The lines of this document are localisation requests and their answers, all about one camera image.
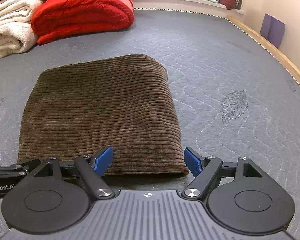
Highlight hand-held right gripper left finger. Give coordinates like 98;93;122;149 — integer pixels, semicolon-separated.
27;146;115;200

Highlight olive brown corduroy pants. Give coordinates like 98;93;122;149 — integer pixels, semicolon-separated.
17;54;190;178

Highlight wooden bed frame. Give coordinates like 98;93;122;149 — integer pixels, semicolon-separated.
226;15;300;98

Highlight folded red quilt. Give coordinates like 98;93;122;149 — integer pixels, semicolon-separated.
31;0;135;45

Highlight grey quilted mattress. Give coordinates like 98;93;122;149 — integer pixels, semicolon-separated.
0;7;300;233

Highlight white window sill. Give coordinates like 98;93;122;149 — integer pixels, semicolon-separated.
131;0;245;18

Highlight folded cream blanket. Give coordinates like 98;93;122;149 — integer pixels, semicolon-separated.
0;0;44;62

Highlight purple bags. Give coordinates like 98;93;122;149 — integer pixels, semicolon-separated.
259;13;286;49

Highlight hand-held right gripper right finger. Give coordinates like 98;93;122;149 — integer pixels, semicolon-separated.
181;147;264;202

